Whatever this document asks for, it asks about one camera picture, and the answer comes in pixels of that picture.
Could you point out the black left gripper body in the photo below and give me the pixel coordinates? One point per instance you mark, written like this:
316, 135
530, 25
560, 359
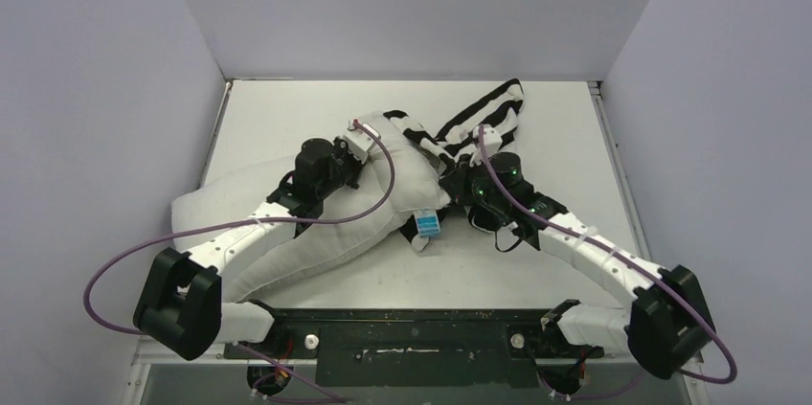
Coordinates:
346, 168

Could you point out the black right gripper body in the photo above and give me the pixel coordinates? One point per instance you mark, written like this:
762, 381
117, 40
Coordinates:
458, 180

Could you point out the black white striped pillowcase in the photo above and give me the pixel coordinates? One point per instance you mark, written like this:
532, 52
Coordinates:
421, 158

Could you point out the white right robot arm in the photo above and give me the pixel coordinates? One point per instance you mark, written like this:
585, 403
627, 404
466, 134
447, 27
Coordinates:
663, 318

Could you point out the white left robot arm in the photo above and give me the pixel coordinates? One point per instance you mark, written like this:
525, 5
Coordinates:
181, 303

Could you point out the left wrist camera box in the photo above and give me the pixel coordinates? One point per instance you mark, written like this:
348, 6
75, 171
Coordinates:
361, 134

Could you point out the black metal base rail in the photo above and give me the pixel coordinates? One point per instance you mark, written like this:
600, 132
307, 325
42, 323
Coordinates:
407, 356

